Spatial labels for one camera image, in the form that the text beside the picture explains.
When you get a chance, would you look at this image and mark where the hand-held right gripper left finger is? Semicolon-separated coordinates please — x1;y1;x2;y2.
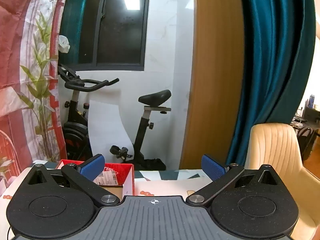
26;154;120;207

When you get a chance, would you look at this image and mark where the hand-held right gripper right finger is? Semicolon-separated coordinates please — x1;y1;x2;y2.
185;154;279;207

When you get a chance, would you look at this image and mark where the red cardboard box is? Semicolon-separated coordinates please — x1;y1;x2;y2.
55;159;136;197

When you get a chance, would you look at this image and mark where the black exercise bike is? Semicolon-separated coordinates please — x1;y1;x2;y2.
57;64;173;172

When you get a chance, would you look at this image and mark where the white board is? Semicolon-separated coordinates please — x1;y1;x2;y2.
89;100;141;165

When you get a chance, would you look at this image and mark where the beige padded chair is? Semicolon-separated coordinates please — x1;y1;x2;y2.
244;123;320;240

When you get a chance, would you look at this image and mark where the pink plant printed backdrop cloth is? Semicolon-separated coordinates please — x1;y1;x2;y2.
0;0;71;198

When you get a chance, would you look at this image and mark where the cluttered dark desk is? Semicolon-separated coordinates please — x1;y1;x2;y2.
292;94;320;131

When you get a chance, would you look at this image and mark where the teal curtain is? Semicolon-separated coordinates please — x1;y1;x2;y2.
225;0;317;167

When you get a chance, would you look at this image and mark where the crumpled white plastic bag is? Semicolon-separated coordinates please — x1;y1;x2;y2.
58;35;71;54

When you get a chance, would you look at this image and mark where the dark framed window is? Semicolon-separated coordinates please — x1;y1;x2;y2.
59;0;152;72

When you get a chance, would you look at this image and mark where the wooden door frame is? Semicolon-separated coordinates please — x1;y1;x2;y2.
179;0;247;170

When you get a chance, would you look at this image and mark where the black wire chair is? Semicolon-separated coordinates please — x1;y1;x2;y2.
297;126;316;159

